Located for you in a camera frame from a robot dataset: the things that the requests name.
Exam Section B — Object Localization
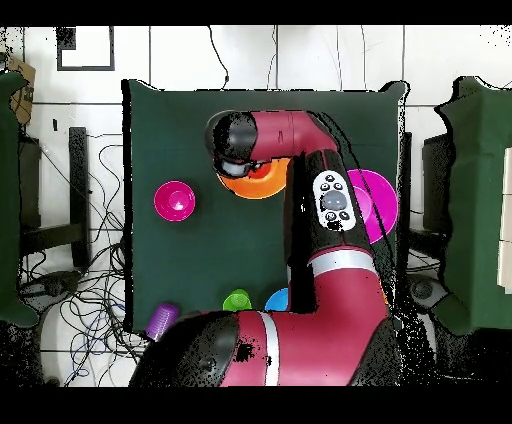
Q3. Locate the green cup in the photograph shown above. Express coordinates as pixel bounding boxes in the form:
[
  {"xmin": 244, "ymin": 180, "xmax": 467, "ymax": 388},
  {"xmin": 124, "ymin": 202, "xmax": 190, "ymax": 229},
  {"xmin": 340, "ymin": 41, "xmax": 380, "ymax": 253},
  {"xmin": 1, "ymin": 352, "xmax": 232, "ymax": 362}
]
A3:
[{"xmin": 222, "ymin": 288, "xmax": 253, "ymax": 312}]

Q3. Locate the cardboard box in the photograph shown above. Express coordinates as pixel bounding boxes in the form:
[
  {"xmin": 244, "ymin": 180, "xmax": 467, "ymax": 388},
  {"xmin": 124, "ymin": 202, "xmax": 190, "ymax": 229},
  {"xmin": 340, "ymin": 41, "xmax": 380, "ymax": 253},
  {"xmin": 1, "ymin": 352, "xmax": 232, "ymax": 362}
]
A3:
[{"xmin": 8, "ymin": 55, "xmax": 37, "ymax": 126}]

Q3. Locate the purple cup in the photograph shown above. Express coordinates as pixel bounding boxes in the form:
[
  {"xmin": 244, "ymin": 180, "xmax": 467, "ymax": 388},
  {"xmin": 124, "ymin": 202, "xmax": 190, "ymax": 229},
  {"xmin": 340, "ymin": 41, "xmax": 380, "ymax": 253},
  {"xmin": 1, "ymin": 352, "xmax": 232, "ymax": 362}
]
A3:
[{"xmin": 144, "ymin": 302, "xmax": 180, "ymax": 342}]

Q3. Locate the black square floor frame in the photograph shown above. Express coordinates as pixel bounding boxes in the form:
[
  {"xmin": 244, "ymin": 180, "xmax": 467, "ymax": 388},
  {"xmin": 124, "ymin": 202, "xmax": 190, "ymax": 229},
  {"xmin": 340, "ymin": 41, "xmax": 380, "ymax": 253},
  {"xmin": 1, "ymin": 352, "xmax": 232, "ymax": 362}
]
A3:
[{"xmin": 56, "ymin": 26, "xmax": 116, "ymax": 72}]

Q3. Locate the large orange bowl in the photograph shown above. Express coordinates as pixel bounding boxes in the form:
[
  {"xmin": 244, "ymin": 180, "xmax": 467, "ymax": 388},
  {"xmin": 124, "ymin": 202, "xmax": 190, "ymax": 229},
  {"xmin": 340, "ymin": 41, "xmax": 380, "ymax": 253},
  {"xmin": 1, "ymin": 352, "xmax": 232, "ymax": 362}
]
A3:
[{"xmin": 216, "ymin": 157, "xmax": 292, "ymax": 200}]

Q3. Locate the tangle of floor cables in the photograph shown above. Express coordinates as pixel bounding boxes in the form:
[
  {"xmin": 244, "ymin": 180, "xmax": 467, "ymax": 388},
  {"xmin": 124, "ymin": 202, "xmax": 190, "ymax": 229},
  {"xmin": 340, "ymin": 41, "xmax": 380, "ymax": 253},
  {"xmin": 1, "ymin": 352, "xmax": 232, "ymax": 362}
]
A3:
[{"xmin": 19, "ymin": 133, "xmax": 149, "ymax": 388}]

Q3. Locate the green-covered side table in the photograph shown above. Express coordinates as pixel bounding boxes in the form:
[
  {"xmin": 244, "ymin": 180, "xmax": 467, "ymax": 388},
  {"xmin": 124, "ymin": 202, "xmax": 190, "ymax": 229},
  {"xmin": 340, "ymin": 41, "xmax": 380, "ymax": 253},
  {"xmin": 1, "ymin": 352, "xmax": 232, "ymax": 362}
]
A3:
[
  {"xmin": 433, "ymin": 75, "xmax": 512, "ymax": 337},
  {"xmin": 0, "ymin": 70, "xmax": 41, "ymax": 329}
]

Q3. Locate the dark green tablecloth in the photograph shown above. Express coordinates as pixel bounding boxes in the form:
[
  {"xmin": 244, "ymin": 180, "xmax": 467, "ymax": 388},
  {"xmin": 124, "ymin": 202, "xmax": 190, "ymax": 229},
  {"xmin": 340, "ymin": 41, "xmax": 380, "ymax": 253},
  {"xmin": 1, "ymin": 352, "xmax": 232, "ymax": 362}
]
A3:
[{"xmin": 121, "ymin": 78, "xmax": 411, "ymax": 334}]

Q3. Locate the large blue bowl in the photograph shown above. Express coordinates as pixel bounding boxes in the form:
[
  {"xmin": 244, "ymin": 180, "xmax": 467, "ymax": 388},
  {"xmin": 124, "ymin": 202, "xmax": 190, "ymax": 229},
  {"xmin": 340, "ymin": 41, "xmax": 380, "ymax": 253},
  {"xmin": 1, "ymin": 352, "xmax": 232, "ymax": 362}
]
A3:
[{"xmin": 263, "ymin": 287, "xmax": 290, "ymax": 312}]

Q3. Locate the large pink bowl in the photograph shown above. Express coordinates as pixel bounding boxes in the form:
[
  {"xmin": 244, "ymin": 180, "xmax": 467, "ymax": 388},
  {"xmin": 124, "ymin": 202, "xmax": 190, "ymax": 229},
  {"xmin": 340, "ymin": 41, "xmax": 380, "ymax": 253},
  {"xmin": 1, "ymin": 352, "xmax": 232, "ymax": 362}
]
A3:
[{"xmin": 346, "ymin": 169, "xmax": 399, "ymax": 245}]

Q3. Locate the black hanging cable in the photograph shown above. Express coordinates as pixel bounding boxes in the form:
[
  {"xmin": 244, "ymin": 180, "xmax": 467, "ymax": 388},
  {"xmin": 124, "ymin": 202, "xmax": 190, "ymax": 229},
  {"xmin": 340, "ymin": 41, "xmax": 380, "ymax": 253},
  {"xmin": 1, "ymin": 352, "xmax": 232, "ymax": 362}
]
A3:
[{"xmin": 207, "ymin": 26, "xmax": 230, "ymax": 90}]

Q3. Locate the small red bowl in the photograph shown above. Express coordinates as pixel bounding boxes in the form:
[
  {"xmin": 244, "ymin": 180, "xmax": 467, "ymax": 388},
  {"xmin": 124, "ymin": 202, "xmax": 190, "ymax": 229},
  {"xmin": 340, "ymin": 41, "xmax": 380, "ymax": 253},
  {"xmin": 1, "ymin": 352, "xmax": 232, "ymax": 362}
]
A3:
[{"xmin": 153, "ymin": 180, "xmax": 197, "ymax": 223}]

